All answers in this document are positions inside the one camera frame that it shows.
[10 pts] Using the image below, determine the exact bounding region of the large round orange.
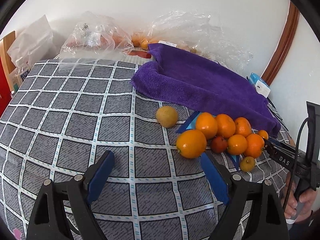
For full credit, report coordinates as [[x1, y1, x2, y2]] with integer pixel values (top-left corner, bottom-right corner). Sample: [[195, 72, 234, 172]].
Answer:
[[244, 133, 265, 159]]

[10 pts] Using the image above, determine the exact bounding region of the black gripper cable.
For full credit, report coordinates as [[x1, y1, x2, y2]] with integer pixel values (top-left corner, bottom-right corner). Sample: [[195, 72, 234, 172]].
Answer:
[[282, 116, 315, 212]]

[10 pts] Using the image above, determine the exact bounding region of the brown kiwi fruit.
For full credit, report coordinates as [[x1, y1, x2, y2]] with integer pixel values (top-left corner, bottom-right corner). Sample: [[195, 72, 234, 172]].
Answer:
[[156, 106, 178, 128]]

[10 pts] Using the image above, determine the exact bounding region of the person right hand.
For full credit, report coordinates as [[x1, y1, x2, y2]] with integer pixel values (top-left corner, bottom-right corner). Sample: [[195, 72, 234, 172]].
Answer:
[[284, 182, 318, 223]]

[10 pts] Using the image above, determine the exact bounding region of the white blue charger box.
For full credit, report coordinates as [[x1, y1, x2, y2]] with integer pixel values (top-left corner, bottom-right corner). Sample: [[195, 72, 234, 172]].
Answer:
[[248, 73, 271, 98]]

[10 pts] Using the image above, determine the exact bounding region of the small red fruit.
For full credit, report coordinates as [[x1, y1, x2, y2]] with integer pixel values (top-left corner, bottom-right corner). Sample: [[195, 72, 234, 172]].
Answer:
[[210, 136, 228, 154]]

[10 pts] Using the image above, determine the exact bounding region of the small yellow-green fruit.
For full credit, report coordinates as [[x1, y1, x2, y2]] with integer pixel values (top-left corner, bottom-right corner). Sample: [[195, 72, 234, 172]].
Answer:
[[239, 156, 255, 172]]

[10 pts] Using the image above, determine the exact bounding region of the purple towel tray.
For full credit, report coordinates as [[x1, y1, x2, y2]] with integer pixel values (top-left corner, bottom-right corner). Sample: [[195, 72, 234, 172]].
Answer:
[[131, 43, 281, 136]]

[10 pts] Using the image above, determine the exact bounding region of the small orange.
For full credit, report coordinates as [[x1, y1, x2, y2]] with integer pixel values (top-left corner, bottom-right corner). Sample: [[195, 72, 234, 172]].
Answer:
[[258, 129, 269, 140]]

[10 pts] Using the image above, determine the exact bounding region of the wooden chair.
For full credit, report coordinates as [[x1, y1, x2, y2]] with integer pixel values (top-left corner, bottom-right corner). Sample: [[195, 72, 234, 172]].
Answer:
[[0, 30, 17, 81]]

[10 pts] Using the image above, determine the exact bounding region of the large oval orange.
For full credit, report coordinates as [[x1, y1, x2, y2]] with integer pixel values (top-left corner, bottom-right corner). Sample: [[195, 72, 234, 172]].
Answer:
[[176, 129, 207, 159]]

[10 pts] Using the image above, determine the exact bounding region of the plastic bottle white label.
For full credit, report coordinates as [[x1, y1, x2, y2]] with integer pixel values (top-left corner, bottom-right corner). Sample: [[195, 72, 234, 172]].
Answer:
[[16, 57, 30, 86]]

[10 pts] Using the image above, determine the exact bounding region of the brown wooden door frame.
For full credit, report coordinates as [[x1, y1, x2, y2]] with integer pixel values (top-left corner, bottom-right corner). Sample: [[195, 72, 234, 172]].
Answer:
[[261, 2, 300, 86]]

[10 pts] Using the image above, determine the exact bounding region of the clear plastic bag with items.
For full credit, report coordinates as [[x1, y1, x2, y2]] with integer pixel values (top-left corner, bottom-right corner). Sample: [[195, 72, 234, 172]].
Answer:
[[59, 11, 134, 72]]

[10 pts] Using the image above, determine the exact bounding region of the red paper shopping bag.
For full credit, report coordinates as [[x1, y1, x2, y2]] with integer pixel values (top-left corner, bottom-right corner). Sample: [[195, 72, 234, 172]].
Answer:
[[0, 61, 11, 115]]

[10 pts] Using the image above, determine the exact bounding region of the large clear plastic bag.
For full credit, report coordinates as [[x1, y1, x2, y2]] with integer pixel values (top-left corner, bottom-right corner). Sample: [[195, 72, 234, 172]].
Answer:
[[131, 11, 253, 74]]

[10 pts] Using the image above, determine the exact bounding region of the white plastic bag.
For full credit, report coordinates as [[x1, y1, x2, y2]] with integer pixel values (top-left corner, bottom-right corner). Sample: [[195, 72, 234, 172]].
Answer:
[[7, 15, 55, 67]]

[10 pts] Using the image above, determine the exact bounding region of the medium orange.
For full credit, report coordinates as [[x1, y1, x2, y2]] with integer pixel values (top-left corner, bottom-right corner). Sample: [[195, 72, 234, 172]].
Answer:
[[227, 134, 248, 155]]

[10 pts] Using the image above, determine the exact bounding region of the grey checkered tablecloth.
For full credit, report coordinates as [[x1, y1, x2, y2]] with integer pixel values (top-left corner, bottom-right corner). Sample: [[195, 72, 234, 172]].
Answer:
[[0, 57, 292, 240]]

